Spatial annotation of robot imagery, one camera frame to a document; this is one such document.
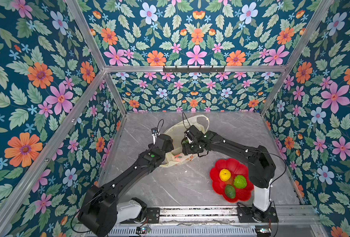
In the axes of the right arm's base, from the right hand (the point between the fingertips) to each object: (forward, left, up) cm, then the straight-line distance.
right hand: (189, 146), depth 88 cm
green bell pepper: (-19, -28, -5) cm, 34 cm away
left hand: (0, +14, +6) cm, 15 cm away
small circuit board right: (-39, -37, -12) cm, 55 cm away
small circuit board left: (-41, +22, -10) cm, 48 cm away
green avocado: (-23, -22, -6) cm, 32 cm away
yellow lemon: (-15, -20, -5) cm, 26 cm away
